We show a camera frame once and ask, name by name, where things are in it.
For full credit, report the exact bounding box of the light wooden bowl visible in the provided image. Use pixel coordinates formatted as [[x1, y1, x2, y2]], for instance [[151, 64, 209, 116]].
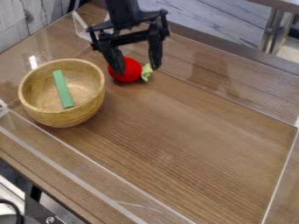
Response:
[[18, 59, 106, 128]]

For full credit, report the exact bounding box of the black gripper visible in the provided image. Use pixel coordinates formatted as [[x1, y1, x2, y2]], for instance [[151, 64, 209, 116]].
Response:
[[87, 0, 170, 75]]

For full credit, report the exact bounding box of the metal table leg background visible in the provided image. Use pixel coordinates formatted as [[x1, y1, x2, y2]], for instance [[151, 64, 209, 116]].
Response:
[[261, 9, 296, 54]]

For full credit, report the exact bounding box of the black table frame bracket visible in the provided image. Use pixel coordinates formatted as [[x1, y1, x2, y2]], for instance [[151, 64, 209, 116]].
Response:
[[25, 185, 66, 224]]

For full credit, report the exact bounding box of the clear acrylic tray wall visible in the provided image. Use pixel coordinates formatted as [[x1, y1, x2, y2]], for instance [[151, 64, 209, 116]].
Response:
[[0, 100, 196, 224]]

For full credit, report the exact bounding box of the green foam stick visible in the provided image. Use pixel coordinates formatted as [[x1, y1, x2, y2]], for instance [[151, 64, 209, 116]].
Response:
[[53, 70, 75, 109]]

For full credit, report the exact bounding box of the clear acrylic corner bracket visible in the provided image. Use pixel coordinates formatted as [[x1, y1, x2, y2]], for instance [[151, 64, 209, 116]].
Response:
[[71, 11, 114, 43]]

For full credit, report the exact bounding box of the black cable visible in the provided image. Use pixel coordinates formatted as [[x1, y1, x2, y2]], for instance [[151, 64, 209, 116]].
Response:
[[0, 199, 25, 224]]

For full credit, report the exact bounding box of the red plush strawberry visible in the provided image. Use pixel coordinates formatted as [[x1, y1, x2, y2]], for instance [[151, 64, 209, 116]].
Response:
[[107, 57, 154, 83]]

